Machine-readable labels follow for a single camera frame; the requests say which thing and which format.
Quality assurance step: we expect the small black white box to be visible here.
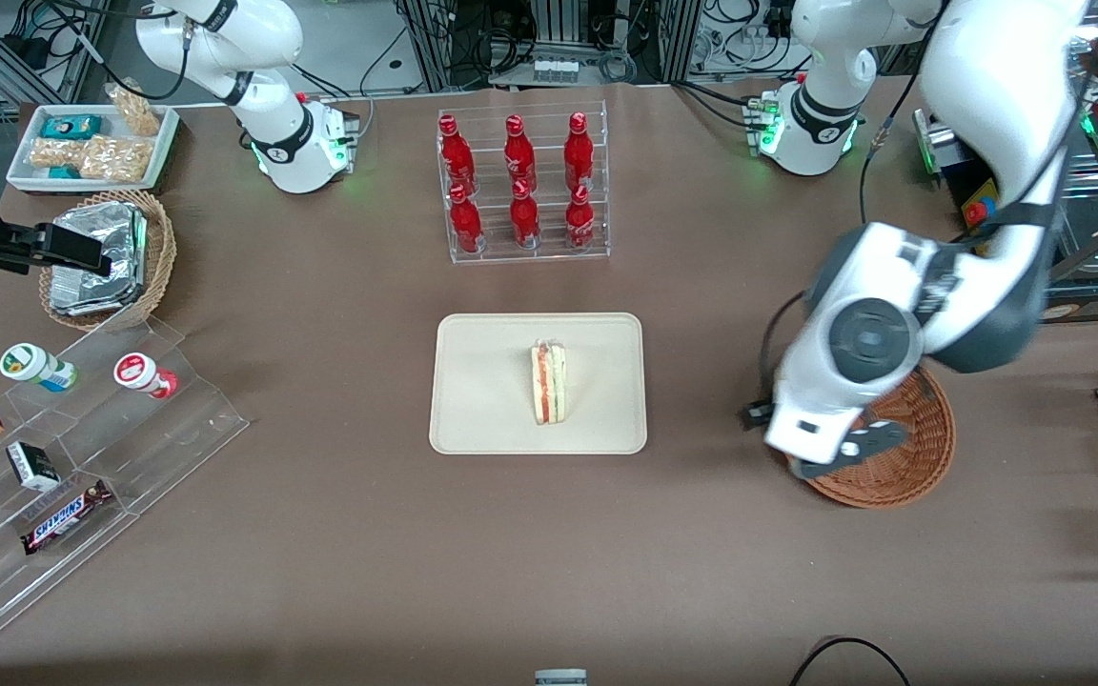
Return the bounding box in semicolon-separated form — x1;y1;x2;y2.
6;440;62;494

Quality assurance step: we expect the light tan wicker basket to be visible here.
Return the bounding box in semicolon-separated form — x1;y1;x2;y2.
39;189;177;333

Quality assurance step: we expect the white rectangular snack tray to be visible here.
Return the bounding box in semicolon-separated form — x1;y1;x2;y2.
6;103;180;194

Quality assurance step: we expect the clear acrylic stepped shelf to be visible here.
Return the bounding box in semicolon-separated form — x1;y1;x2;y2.
0;314;251;649

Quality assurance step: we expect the clear acrylic bottle rack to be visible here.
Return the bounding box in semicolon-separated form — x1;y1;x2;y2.
437;100;611;266

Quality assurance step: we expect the teal snack box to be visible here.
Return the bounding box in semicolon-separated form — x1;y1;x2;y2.
41;114;102;140

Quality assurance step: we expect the snickers chocolate bar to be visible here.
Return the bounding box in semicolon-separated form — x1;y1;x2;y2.
20;479;114;556

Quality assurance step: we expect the clear bag of puffed snacks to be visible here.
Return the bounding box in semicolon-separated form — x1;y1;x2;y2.
30;138;85;171
80;135;153;184
106;84;162;137

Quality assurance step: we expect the triangular sandwich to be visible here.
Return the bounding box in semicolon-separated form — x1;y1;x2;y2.
530;339;568;426

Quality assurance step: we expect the cream plastic tray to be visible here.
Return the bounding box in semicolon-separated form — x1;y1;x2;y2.
429;313;648;455

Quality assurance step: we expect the red cola bottle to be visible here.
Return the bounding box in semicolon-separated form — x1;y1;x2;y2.
563;112;596;192
437;114;477;196
448;184;485;254
565;184;597;252
509;179;542;251
503;114;539;194

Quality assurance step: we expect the brown round wicker basket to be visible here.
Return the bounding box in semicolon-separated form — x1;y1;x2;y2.
785;365;957;510

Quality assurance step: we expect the red capped yogurt bottle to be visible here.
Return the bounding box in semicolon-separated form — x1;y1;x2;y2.
113;353;179;399

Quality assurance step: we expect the foil wrapped package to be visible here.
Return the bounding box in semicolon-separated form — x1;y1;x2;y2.
53;202;143;292
50;214;149;317

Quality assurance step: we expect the green capped yogurt bottle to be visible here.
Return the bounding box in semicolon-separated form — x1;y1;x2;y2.
0;343;78;393

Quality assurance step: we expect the black loop cable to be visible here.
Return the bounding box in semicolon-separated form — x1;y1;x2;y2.
789;636;910;686

